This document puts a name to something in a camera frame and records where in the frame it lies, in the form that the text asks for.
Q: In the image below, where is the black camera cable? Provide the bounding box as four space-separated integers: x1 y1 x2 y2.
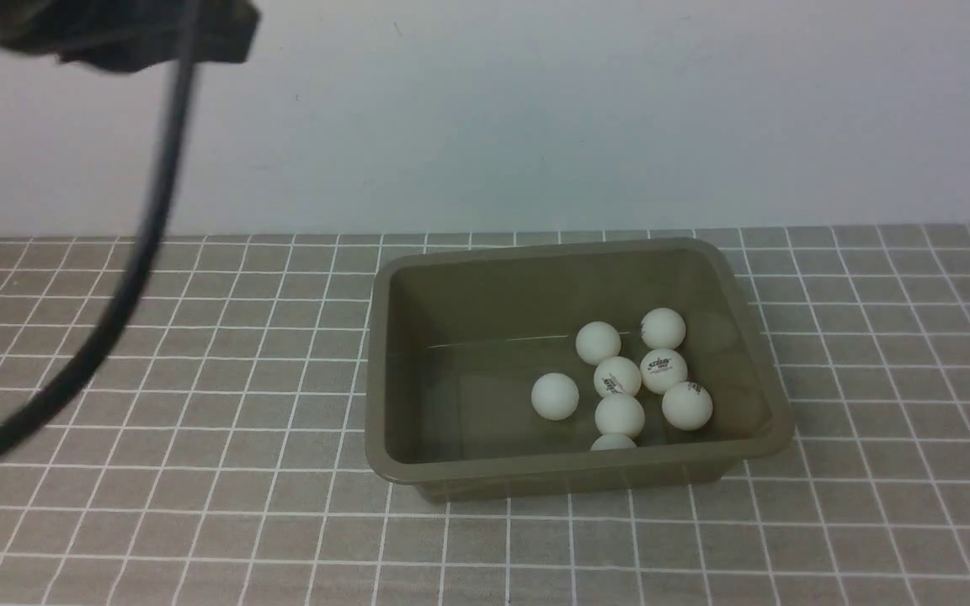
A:
0 0 204 489

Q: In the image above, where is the grey checkered tablecloth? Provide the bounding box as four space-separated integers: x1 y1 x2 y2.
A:
0 224 970 605

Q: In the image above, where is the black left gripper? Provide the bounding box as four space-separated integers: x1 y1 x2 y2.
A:
0 1 262 73

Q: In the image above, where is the olive green plastic bin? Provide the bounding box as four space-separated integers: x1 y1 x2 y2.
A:
363 237 796 502

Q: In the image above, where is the white ball with logo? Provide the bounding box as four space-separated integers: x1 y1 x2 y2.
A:
639 348 689 395

